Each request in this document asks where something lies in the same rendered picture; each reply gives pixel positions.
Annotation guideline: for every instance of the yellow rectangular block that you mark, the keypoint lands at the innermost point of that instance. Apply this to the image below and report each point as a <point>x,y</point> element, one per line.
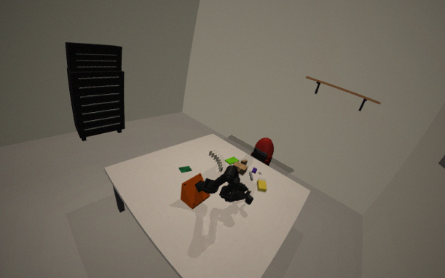
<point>261,185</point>

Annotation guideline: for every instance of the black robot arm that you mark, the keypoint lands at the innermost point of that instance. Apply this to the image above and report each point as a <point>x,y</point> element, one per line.
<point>231,176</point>

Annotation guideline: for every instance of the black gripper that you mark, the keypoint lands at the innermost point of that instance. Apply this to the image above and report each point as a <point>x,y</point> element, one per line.
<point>248,198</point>

